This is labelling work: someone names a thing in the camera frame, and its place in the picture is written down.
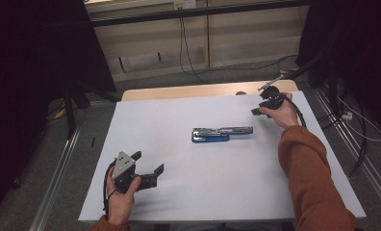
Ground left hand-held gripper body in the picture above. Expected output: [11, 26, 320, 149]
[111, 151, 159, 194]

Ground white wall socket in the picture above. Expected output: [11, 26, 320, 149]
[173, 0, 198, 11]

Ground black horizontal bar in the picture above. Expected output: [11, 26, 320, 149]
[90, 0, 310, 28]

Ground white table sheet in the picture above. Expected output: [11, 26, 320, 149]
[78, 90, 367, 223]

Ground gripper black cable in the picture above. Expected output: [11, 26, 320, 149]
[102, 161, 117, 219]
[283, 95, 308, 128]

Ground black curtain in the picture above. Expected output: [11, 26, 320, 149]
[0, 0, 117, 222]
[297, 0, 381, 138]

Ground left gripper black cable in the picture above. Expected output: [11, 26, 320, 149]
[102, 161, 117, 219]

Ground beige cabinet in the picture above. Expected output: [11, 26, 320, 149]
[84, 0, 310, 84]

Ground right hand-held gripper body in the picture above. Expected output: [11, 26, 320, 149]
[258, 75, 286, 111]

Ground aluminium floor rail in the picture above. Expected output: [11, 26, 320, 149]
[29, 126, 83, 231]
[313, 89, 381, 211]

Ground white cable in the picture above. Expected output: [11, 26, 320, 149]
[336, 95, 381, 142]

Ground black hanging cable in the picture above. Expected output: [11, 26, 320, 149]
[178, 16, 209, 84]

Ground person's right hand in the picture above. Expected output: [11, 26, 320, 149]
[259, 91, 299, 130]

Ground thick black floor cable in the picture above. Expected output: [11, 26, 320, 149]
[347, 110, 369, 177]

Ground person's left hand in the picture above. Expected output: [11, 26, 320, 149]
[106, 176, 142, 225]

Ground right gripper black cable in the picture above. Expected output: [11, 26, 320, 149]
[283, 95, 308, 128]

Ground blue stapler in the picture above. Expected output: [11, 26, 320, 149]
[191, 125, 254, 144]

